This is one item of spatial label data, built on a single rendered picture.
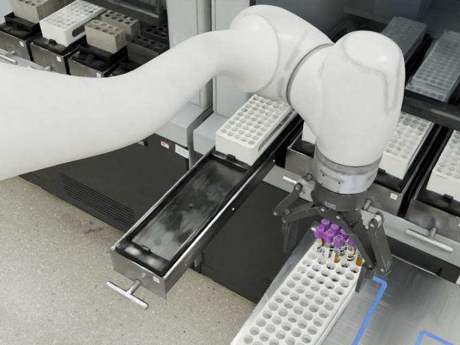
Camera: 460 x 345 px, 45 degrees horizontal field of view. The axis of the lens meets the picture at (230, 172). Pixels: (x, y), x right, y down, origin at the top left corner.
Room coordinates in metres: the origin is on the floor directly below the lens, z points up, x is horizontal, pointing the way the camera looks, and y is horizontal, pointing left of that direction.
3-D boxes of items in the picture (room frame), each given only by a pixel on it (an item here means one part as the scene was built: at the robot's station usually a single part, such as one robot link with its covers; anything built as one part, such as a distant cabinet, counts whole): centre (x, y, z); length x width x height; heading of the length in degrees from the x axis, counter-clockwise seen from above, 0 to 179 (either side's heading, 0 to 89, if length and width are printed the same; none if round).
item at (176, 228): (0.93, 0.01, 0.78); 0.73 x 0.14 x 0.09; 148
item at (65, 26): (1.57, 0.44, 0.83); 0.30 x 0.10 x 0.06; 148
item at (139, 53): (1.33, 0.24, 0.85); 0.12 x 0.02 x 0.06; 59
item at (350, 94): (0.58, -0.15, 1.27); 0.13 x 0.11 x 0.16; 35
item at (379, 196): (1.16, -0.49, 0.78); 0.73 x 0.14 x 0.09; 148
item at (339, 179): (0.57, -0.16, 1.16); 0.09 x 0.09 x 0.06
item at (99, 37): (1.41, 0.37, 0.85); 0.12 x 0.02 x 0.06; 59
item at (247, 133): (1.08, -0.08, 0.83); 0.30 x 0.10 x 0.06; 148
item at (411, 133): (1.04, -0.42, 0.83); 0.30 x 0.10 x 0.06; 148
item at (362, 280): (0.53, -0.22, 0.95); 0.03 x 0.01 x 0.07; 145
